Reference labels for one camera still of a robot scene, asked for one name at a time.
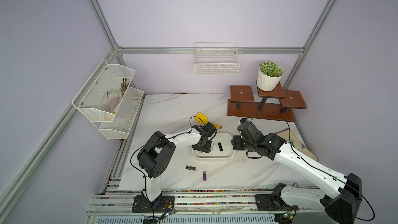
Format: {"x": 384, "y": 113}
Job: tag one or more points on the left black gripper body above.
{"x": 205, "y": 147}

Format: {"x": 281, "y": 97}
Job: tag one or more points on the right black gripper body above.
{"x": 241, "y": 144}

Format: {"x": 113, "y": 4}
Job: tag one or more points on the black capped usb drive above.
{"x": 220, "y": 147}

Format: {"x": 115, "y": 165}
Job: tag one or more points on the black swivel usb drive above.
{"x": 191, "y": 168}

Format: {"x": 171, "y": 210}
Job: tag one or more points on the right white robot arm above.
{"x": 339, "y": 195}

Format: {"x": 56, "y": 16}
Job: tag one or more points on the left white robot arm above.
{"x": 155, "y": 156}

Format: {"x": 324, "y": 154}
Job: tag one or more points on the white storage box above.
{"x": 215, "y": 154}

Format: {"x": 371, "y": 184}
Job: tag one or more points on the yellow toy shovel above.
{"x": 203, "y": 119}

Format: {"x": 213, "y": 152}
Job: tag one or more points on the brown wooden step shelf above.
{"x": 274, "y": 105}

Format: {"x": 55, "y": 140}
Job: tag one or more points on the white pot green plant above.
{"x": 269, "y": 75}

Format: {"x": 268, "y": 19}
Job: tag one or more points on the clear plastic bag in rack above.
{"x": 111, "y": 100}

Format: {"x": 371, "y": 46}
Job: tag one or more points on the white mesh two-tier rack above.
{"x": 88, "y": 101}

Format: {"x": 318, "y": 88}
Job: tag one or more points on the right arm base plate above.
{"x": 272, "y": 203}

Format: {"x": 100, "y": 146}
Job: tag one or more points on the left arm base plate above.
{"x": 161, "y": 204}

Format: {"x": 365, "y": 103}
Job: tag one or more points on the white wire wall basket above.
{"x": 216, "y": 59}

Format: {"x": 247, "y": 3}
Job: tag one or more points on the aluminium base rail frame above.
{"x": 226, "y": 206}

